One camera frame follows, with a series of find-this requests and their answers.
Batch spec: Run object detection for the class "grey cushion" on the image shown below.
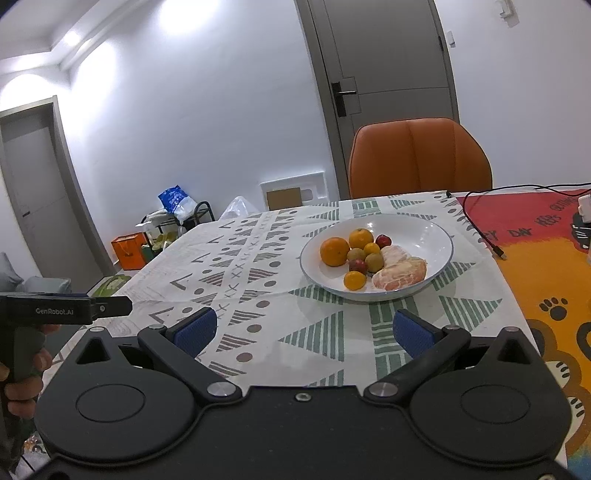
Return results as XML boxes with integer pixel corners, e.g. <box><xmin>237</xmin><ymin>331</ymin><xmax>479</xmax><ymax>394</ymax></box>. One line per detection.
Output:
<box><xmin>0</xmin><ymin>251</ymin><xmax>24</xmax><ymax>292</ymax></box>
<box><xmin>21</xmin><ymin>276</ymin><xmax>74</xmax><ymax>296</ymax></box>

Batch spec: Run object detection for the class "black door lock handle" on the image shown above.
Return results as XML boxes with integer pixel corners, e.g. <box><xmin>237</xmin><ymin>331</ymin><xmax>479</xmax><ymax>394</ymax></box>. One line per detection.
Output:
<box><xmin>331</xmin><ymin>78</ymin><xmax>358</xmax><ymax>117</ymax></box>

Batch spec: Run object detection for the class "patterned tablecloth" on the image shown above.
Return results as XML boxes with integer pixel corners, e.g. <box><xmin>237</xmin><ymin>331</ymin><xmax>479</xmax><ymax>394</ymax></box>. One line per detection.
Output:
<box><xmin>60</xmin><ymin>191</ymin><xmax>529</xmax><ymax>388</ymax></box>

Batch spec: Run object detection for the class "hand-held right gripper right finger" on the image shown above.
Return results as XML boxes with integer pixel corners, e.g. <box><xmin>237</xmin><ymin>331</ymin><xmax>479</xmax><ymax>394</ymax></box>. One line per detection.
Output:
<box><xmin>364</xmin><ymin>309</ymin><xmax>552</xmax><ymax>407</ymax></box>

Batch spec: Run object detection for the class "grey door with lock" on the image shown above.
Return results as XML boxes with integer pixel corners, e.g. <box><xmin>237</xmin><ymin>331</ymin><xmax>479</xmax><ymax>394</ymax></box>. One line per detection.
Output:
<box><xmin>295</xmin><ymin>0</ymin><xmax>460</xmax><ymax>201</ymax></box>

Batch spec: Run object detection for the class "orange box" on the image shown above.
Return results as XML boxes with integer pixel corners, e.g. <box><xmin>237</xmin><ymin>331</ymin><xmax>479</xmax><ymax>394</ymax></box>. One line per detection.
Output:
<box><xmin>111</xmin><ymin>234</ymin><xmax>147</xmax><ymax>271</ymax></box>

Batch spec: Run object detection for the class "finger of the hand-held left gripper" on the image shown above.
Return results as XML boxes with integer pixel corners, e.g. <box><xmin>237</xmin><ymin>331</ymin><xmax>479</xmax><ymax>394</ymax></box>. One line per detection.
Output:
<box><xmin>90</xmin><ymin>296</ymin><xmax>133</xmax><ymax>319</ymax></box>

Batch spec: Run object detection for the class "bag of yellow-green produce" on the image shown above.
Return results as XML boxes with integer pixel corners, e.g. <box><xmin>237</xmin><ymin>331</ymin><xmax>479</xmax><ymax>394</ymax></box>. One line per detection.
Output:
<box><xmin>147</xmin><ymin>231</ymin><xmax>178</xmax><ymax>254</ymax></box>

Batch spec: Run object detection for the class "red and orange printed mat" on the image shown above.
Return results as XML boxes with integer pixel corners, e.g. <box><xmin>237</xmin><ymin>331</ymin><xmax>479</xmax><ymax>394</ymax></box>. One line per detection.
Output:
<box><xmin>455</xmin><ymin>187</ymin><xmax>591</xmax><ymax>472</ymax></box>

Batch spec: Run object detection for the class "pale peeled citrus segment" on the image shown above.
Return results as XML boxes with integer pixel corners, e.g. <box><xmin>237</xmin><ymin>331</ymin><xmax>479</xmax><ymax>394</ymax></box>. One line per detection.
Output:
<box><xmin>381</xmin><ymin>245</ymin><xmax>411</xmax><ymax>268</ymax></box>

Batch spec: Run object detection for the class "orange peeled citrus segment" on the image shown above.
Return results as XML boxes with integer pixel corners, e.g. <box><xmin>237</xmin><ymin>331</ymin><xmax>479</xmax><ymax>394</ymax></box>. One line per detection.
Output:
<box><xmin>372</xmin><ymin>257</ymin><xmax>428</xmax><ymax>292</ymax></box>

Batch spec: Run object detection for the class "clear plastic bag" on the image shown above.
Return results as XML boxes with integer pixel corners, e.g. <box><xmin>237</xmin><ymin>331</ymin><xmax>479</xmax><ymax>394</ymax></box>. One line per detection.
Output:
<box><xmin>218</xmin><ymin>196</ymin><xmax>259</xmax><ymax>221</ymax></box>

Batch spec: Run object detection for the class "orange chair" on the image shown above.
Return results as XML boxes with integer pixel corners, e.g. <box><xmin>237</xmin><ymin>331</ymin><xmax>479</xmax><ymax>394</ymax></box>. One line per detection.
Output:
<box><xmin>348</xmin><ymin>117</ymin><xmax>494</xmax><ymax>200</ymax></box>

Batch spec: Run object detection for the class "brown cardboard piece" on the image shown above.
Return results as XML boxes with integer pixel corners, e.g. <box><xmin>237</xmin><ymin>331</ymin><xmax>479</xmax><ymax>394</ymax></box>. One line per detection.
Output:
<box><xmin>267</xmin><ymin>187</ymin><xmax>303</xmax><ymax>210</ymax></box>

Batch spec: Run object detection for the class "green floor mat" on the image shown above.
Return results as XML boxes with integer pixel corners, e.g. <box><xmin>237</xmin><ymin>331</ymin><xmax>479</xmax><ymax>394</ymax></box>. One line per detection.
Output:
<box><xmin>90</xmin><ymin>274</ymin><xmax>132</xmax><ymax>298</ymax></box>

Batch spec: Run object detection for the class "black cable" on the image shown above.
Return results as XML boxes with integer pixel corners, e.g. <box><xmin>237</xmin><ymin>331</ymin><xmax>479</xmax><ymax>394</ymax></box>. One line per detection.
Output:
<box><xmin>445</xmin><ymin>185</ymin><xmax>591</xmax><ymax>260</ymax></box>

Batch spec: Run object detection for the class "orange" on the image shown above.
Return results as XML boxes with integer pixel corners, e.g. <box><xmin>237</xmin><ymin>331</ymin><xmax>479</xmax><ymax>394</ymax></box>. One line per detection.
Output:
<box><xmin>348</xmin><ymin>228</ymin><xmax>375</xmax><ymax>250</ymax></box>
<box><xmin>320</xmin><ymin>237</ymin><xmax>351</xmax><ymax>267</ymax></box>

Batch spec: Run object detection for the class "white foam packaging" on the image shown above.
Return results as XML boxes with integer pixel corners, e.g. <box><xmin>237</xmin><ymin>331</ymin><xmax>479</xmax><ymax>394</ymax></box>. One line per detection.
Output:
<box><xmin>260</xmin><ymin>171</ymin><xmax>328</xmax><ymax>212</ymax></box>

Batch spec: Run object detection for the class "blue and white bag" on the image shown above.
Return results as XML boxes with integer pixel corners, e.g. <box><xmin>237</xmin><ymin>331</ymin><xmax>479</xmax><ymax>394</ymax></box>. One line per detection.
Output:
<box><xmin>158</xmin><ymin>185</ymin><xmax>199</xmax><ymax>221</ymax></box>

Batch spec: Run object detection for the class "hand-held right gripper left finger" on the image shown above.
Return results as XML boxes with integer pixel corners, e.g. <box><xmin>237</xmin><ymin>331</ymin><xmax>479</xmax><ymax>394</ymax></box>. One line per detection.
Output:
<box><xmin>58</xmin><ymin>307</ymin><xmax>242</xmax><ymax>407</ymax></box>

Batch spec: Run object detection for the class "person's left hand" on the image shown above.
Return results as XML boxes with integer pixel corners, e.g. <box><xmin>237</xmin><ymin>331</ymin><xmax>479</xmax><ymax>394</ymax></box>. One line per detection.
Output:
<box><xmin>0</xmin><ymin>325</ymin><xmax>61</xmax><ymax>420</ymax></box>

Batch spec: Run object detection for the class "white plate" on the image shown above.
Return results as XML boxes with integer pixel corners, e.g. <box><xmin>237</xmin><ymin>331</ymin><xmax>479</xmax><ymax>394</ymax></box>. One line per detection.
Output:
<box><xmin>301</xmin><ymin>213</ymin><xmax>454</xmax><ymax>303</ymax></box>

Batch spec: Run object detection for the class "black metal rack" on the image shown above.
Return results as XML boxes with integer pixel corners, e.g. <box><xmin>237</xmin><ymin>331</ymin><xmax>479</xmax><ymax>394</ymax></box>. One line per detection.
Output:
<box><xmin>141</xmin><ymin>200</ymin><xmax>214</xmax><ymax>232</ymax></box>

